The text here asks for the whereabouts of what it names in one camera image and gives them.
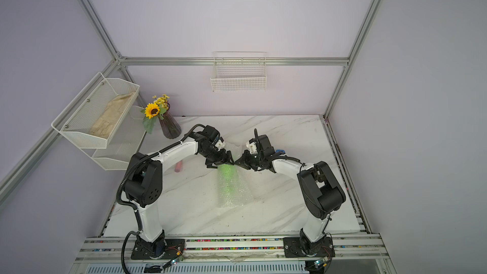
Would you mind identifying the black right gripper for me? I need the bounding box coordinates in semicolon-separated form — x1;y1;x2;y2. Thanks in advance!
235;150;265;171

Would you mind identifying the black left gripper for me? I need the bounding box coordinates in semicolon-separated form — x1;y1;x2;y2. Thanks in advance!
200;146;235;169

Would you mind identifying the green plastic wine glass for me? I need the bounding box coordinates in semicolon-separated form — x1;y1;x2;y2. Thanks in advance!
218;165;238;208

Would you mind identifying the clear bubble wrap sheet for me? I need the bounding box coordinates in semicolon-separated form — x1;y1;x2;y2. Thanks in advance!
218;164;254;208

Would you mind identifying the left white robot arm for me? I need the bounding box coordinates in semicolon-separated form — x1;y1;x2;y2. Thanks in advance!
116;124;233;259

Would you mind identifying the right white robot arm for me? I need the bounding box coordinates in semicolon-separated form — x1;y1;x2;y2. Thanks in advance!
235;129;347;257

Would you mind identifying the ribbed smoky glass vase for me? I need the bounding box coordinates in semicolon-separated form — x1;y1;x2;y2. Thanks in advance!
159;105;182;139

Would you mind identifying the yellow sunflower bouquet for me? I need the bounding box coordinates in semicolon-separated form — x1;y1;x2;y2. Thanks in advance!
141;95;170;134

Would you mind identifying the lower white mesh basket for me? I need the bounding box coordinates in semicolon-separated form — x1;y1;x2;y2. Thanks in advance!
91;106;146;171

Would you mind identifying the beige cloth in basket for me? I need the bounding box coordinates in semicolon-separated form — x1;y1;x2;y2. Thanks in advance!
89;92;134;139

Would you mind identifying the purple trowel pink handle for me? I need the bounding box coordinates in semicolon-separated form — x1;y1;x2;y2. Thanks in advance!
175;161;183;173

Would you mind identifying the white wire back basket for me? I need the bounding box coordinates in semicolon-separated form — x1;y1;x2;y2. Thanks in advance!
210;51;268;93

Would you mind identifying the white mesh wall basket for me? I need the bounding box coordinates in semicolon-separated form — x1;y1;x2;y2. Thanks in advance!
51;72;140;149

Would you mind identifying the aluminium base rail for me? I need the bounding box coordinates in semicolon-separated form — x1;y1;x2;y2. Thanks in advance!
70;233;396;273

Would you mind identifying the horizontal aluminium back rail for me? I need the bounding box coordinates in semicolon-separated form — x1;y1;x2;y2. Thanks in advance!
119;57;350;67

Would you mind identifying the aluminium frame post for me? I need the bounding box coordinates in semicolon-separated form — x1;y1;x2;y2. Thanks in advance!
77;0;122;62

